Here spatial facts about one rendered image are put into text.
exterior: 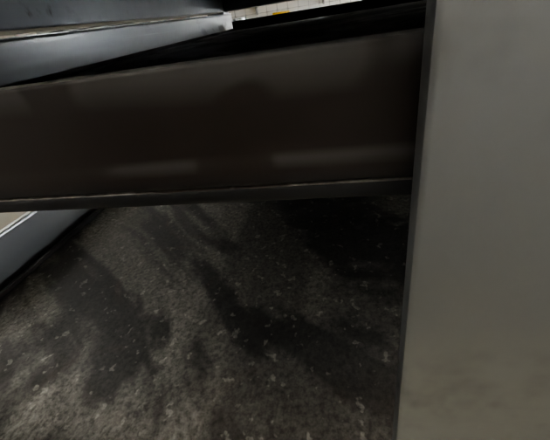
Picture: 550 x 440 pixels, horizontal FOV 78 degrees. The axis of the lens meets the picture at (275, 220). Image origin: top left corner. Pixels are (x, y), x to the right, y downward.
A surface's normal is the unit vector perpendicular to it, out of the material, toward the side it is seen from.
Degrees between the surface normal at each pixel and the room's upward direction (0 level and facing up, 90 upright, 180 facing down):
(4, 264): 90
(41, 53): 90
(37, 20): 90
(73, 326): 0
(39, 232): 90
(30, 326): 0
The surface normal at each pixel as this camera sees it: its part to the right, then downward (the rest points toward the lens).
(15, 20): 0.98, -0.04
